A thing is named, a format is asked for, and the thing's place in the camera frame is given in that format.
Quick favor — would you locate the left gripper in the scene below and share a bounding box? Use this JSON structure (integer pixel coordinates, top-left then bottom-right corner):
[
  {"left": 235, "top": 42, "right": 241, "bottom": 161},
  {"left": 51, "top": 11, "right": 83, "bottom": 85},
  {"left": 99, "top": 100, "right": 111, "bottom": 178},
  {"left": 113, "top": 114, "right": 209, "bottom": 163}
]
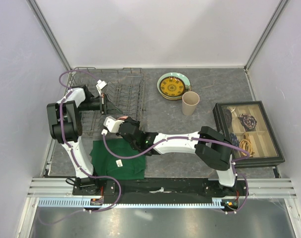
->
[{"left": 77, "top": 94, "right": 123, "bottom": 116}]

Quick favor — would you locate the white red pattern bowl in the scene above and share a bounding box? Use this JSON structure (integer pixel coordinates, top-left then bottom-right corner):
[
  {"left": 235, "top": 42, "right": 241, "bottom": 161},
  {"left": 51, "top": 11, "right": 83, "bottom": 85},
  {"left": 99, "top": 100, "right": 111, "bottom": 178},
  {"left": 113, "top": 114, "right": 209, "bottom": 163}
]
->
[{"left": 116, "top": 116, "right": 129, "bottom": 121}]

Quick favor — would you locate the yellow patterned small plate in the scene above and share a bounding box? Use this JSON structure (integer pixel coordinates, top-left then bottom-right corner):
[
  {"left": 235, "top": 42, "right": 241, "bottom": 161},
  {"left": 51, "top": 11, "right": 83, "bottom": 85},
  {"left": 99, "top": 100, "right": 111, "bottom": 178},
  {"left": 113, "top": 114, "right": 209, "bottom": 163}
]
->
[{"left": 159, "top": 76, "right": 186, "bottom": 97}]

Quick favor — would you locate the beige cup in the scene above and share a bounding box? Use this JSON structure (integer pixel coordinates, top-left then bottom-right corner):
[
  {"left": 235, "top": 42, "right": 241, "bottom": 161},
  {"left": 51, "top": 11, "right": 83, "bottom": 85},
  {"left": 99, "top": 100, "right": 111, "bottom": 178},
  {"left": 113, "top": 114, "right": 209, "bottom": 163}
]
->
[{"left": 182, "top": 91, "right": 200, "bottom": 116}]

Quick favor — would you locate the mint green flower plate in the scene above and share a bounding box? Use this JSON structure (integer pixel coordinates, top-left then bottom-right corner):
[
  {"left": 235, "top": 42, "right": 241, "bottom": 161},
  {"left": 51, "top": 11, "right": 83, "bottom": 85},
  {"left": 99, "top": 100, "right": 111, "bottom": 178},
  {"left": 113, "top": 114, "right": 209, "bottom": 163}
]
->
[{"left": 157, "top": 72, "right": 192, "bottom": 91}]

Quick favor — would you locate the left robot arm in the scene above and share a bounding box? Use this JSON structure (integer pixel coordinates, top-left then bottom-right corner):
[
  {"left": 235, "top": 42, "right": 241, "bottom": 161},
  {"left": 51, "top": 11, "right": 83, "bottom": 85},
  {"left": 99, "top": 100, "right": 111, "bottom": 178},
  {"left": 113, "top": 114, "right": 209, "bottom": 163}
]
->
[{"left": 47, "top": 85, "right": 122, "bottom": 195}]

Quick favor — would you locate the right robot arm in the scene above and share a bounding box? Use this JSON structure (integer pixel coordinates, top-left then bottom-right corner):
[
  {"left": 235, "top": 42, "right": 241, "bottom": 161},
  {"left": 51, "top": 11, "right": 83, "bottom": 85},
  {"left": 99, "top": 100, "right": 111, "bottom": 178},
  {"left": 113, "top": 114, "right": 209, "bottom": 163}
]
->
[{"left": 116, "top": 117, "right": 237, "bottom": 195}]

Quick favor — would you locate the folded green cloth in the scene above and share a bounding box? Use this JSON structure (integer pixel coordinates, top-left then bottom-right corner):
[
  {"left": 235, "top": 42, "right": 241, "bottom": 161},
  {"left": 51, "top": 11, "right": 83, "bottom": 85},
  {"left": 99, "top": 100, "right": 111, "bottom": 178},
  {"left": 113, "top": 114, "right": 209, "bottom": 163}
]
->
[{"left": 90, "top": 139, "right": 146, "bottom": 180}]

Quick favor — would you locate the black glass lid box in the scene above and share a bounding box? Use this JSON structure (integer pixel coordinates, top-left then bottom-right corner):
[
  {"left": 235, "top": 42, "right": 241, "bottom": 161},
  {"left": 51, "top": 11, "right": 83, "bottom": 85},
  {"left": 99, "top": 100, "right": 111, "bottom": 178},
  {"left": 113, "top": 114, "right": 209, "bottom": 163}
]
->
[{"left": 213, "top": 101, "right": 285, "bottom": 168}]

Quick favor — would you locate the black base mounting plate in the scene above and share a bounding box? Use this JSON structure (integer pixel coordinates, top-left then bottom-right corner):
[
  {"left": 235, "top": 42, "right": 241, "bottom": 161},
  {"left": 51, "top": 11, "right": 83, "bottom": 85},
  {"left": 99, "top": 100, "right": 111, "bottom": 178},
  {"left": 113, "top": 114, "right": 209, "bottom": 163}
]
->
[{"left": 65, "top": 178, "right": 248, "bottom": 204}]

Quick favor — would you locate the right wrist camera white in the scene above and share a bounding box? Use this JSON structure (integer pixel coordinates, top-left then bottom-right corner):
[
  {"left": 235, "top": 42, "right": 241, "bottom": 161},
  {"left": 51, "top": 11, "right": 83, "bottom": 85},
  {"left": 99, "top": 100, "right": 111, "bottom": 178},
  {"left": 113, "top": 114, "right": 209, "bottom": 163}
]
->
[{"left": 101, "top": 116, "right": 124, "bottom": 135}]

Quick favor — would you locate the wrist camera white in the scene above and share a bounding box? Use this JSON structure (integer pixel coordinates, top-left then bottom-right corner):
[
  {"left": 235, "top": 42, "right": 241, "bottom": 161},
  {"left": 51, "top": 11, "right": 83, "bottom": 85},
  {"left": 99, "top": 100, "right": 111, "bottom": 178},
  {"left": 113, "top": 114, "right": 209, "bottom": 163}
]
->
[
  {"left": 96, "top": 80, "right": 107, "bottom": 96},
  {"left": 101, "top": 116, "right": 124, "bottom": 135}
]

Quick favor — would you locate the grey wire dish rack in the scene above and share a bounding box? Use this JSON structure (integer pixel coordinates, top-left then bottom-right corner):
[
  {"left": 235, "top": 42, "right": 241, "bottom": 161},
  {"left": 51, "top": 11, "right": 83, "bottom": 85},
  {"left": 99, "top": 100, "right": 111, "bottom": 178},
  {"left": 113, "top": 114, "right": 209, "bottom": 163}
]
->
[{"left": 65, "top": 66, "right": 150, "bottom": 138}]

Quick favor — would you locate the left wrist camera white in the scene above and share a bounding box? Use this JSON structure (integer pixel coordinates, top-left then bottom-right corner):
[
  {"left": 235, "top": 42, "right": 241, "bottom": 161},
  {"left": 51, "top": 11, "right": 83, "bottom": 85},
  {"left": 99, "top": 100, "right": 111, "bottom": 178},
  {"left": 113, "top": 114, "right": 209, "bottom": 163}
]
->
[{"left": 96, "top": 80, "right": 107, "bottom": 96}]

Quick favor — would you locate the blue slotted cable duct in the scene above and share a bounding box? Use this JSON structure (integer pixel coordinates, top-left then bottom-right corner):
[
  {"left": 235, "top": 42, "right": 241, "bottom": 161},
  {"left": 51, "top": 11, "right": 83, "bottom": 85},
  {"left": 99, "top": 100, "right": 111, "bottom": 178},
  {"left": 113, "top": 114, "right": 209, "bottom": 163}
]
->
[{"left": 38, "top": 197, "right": 225, "bottom": 209}]

